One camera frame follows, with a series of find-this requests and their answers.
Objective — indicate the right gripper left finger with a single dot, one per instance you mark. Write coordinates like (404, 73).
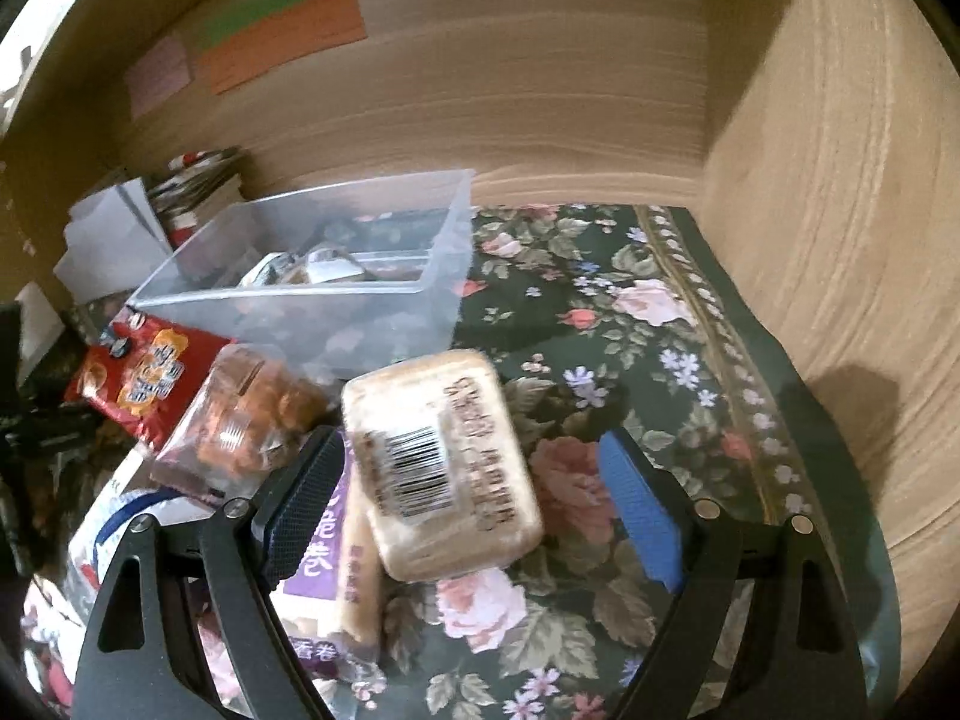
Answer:
(143, 656)

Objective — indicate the red snack bag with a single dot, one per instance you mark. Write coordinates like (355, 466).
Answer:
(143, 372)

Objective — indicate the orange biscuit clear pack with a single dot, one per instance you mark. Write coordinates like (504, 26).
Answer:
(249, 418)

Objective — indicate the purple label pastry pack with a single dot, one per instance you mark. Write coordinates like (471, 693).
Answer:
(331, 605)

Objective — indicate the beige barcode cake pack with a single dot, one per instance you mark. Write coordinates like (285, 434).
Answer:
(448, 488)

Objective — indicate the blue white snack bag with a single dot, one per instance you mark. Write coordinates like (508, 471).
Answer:
(129, 493)

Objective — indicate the white paper sheets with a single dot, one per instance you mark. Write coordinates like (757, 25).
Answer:
(114, 243)

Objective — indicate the stack of books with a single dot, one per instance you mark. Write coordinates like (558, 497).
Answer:
(197, 187)

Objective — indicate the clear plastic storage bin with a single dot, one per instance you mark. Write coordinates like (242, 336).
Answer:
(351, 277)

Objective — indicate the pink sticky note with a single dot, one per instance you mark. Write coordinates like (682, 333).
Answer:
(159, 74)

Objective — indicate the floral dark tablecloth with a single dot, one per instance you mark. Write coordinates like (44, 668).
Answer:
(707, 537)

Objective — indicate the green sticky note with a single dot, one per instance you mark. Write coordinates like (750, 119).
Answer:
(235, 16)

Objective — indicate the orange sticky note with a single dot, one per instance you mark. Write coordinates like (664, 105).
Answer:
(305, 28)

